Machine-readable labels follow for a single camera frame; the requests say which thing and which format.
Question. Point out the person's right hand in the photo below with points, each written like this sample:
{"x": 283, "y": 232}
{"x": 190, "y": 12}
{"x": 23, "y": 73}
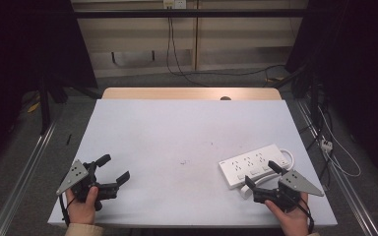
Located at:
{"x": 292, "y": 221}

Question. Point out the white power strip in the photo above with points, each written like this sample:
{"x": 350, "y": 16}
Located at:
{"x": 252, "y": 165}

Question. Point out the white wall socket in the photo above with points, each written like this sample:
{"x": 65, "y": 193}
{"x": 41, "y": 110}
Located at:
{"x": 175, "y": 3}

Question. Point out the aluminium floor rail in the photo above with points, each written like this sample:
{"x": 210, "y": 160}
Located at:
{"x": 347, "y": 193}
{"x": 23, "y": 177}

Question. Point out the black curtain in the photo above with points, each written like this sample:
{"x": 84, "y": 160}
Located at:
{"x": 19, "y": 49}
{"x": 357, "y": 65}

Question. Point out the black horizontal frame bar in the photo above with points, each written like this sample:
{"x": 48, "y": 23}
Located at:
{"x": 190, "y": 13}

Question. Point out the yellow tape piece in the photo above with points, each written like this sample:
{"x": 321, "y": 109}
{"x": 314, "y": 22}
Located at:
{"x": 33, "y": 107}

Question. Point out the person's left hand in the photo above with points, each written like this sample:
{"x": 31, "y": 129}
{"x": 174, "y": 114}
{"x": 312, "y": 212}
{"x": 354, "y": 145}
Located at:
{"x": 82, "y": 211}

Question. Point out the small black floor item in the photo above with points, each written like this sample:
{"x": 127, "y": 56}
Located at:
{"x": 69, "y": 139}

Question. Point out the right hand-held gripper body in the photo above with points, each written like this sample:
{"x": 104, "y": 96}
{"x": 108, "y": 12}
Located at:
{"x": 292, "y": 187}

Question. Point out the white plug adapter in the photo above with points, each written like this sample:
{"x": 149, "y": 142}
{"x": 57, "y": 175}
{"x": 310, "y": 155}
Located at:
{"x": 326, "y": 146}

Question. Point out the wooden table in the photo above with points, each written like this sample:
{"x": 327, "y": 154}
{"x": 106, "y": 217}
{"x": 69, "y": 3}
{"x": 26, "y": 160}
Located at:
{"x": 177, "y": 93}

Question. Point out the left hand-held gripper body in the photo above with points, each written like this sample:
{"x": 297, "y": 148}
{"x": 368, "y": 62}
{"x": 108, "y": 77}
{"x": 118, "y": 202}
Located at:
{"x": 78, "y": 183}

